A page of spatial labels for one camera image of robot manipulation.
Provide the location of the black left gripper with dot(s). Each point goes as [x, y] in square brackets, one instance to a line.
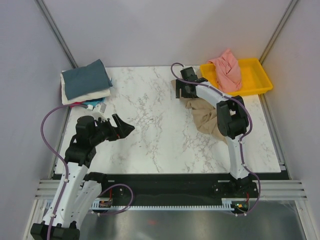
[123, 131]

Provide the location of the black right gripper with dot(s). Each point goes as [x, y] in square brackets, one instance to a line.
[179, 85]

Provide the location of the beige t shirt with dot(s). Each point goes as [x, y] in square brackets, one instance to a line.
[204, 116]

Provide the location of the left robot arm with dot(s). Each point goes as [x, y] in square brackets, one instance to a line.
[78, 188]

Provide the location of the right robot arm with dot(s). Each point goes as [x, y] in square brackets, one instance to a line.
[233, 121]

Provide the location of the folded cream t shirt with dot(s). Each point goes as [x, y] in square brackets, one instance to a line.
[86, 97]

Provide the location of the pink t shirt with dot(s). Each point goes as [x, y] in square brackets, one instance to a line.
[228, 72]

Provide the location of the folded red t shirt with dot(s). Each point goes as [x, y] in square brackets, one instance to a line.
[76, 104]

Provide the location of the folded blue-grey t shirt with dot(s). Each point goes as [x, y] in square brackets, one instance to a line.
[85, 80]

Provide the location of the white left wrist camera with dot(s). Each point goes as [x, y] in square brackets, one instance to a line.
[98, 112]

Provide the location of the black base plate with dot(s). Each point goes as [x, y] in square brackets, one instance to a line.
[122, 194]

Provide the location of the white slotted cable duct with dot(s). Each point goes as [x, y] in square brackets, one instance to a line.
[226, 205]

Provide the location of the left corner aluminium post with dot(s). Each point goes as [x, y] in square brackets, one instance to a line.
[56, 32]

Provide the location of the corner aluminium post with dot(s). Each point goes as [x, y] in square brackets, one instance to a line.
[278, 30]
[56, 32]

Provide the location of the right corner aluminium post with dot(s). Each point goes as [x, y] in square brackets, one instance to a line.
[278, 30]

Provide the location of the aluminium frame rail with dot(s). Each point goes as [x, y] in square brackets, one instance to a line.
[221, 189]

